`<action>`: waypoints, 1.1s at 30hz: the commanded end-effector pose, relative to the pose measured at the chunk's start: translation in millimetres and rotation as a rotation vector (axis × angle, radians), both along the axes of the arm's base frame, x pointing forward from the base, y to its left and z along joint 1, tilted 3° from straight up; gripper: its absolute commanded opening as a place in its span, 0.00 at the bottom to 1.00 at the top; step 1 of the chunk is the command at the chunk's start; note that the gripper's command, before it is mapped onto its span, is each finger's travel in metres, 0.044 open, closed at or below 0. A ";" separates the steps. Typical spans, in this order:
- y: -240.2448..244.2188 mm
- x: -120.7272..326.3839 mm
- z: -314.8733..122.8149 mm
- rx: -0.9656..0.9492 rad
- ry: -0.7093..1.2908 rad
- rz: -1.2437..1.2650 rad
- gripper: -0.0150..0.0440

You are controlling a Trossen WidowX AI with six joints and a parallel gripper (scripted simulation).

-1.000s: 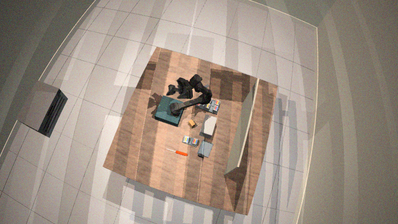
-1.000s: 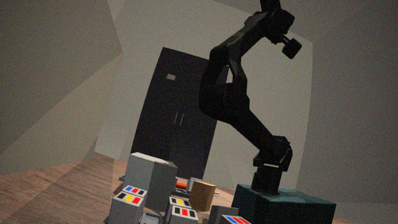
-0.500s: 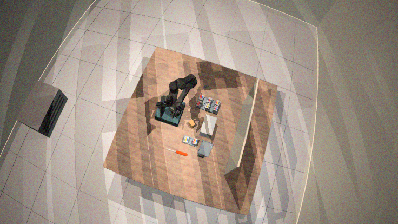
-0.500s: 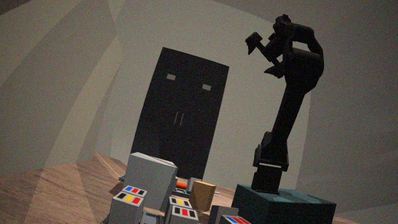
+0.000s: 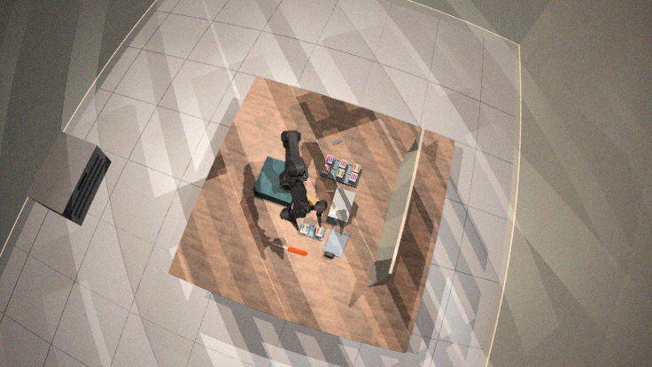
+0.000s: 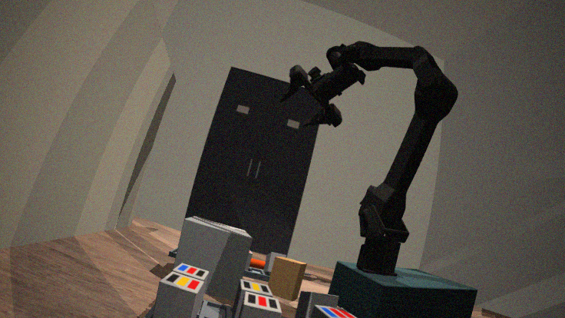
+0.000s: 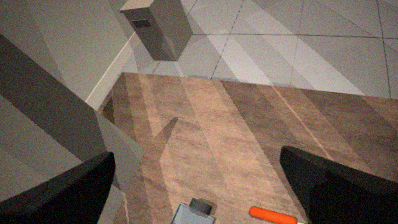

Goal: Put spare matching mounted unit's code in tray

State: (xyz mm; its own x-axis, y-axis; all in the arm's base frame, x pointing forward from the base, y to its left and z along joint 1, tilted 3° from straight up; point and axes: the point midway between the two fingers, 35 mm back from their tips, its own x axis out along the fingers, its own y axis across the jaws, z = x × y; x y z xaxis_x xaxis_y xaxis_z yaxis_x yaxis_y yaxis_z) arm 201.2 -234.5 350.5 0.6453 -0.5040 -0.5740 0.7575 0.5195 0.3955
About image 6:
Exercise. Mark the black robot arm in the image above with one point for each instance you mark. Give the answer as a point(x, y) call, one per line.
point(383, 206)

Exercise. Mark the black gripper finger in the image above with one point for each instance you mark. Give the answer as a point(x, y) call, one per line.
point(319, 118)
point(290, 91)

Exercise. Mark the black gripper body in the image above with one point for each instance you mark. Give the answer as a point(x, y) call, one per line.
point(326, 89)

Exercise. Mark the brown block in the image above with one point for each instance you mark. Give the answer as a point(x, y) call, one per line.
point(286, 278)

